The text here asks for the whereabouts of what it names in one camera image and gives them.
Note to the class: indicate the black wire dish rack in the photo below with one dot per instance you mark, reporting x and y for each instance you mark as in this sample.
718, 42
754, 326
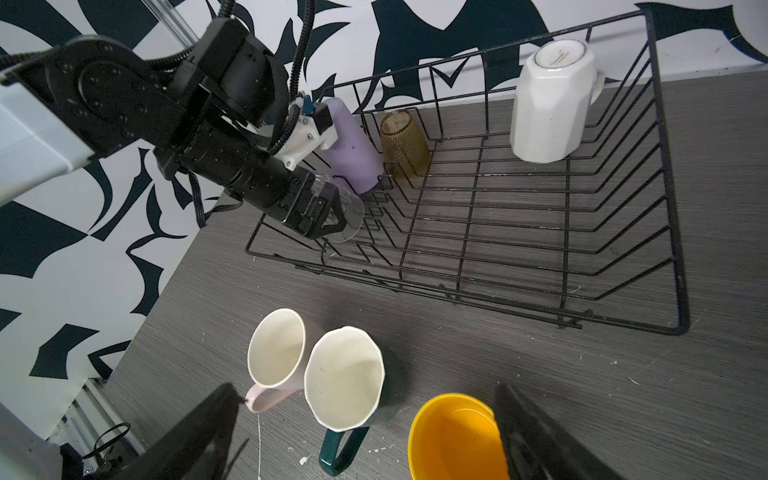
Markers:
592, 238

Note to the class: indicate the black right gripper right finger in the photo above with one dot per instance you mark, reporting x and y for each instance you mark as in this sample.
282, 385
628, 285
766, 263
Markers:
536, 446

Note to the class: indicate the white faceted mug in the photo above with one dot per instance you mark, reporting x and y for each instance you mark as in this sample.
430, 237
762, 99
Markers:
557, 85

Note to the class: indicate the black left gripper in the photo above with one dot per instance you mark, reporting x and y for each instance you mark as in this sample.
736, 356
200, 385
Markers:
226, 156

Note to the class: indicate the olive textured glass cup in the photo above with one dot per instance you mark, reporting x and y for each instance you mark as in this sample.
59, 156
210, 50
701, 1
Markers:
404, 145

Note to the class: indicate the dark green mug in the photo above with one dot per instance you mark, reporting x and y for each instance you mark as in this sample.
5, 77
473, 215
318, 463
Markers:
352, 382

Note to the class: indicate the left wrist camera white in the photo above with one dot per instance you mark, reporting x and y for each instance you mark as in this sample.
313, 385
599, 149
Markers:
314, 130

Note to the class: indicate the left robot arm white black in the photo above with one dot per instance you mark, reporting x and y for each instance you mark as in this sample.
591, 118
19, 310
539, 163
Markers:
226, 110

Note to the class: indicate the yellow mug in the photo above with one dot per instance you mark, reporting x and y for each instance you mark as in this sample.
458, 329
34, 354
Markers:
455, 436

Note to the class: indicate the lilac plastic cup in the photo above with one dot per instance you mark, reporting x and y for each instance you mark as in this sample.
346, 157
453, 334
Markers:
354, 162

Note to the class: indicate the pink cream mug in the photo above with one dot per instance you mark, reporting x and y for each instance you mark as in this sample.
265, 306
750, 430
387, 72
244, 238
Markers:
277, 357

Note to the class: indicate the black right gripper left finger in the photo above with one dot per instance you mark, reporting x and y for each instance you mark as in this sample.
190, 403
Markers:
197, 447

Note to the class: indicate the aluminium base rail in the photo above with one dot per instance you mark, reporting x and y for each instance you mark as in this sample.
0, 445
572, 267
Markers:
95, 429

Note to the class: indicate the clear glass cup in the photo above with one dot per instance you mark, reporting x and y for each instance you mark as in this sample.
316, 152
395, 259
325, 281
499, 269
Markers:
354, 209

